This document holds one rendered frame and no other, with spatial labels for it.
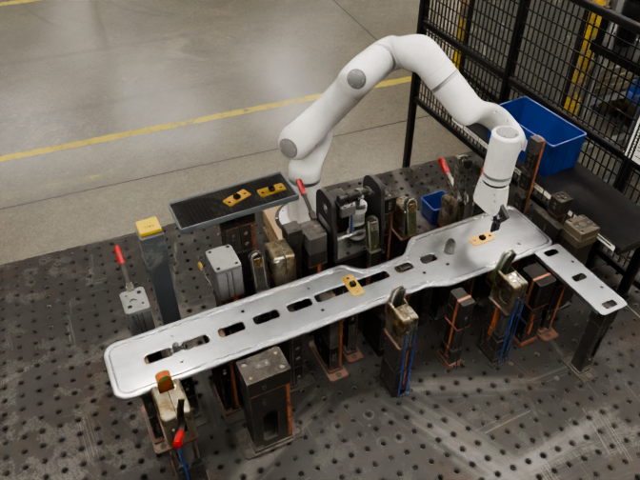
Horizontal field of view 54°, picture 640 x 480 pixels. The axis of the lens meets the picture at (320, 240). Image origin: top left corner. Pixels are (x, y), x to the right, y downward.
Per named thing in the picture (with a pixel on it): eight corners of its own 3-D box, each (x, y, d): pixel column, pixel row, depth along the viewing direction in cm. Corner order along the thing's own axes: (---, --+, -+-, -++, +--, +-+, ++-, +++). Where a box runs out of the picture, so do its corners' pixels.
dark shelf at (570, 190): (617, 256, 192) (620, 250, 190) (449, 119, 252) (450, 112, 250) (669, 235, 199) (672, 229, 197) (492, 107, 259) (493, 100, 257)
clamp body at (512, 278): (490, 370, 197) (512, 294, 174) (468, 343, 205) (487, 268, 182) (513, 360, 200) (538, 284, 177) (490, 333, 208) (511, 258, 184)
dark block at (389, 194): (375, 293, 221) (383, 200, 193) (366, 281, 226) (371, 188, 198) (387, 289, 223) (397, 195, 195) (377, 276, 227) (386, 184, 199)
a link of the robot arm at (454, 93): (449, 72, 184) (511, 151, 187) (426, 94, 174) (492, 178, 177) (471, 54, 177) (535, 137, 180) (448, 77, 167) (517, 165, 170)
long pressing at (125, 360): (119, 412, 152) (117, 410, 151) (100, 347, 167) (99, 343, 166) (557, 245, 197) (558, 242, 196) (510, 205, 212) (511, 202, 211)
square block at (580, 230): (552, 313, 214) (582, 235, 190) (537, 298, 219) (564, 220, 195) (570, 306, 217) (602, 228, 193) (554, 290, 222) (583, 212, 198)
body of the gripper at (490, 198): (475, 170, 184) (469, 200, 191) (496, 190, 177) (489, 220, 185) (495, 164, 186) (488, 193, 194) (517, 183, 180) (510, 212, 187)
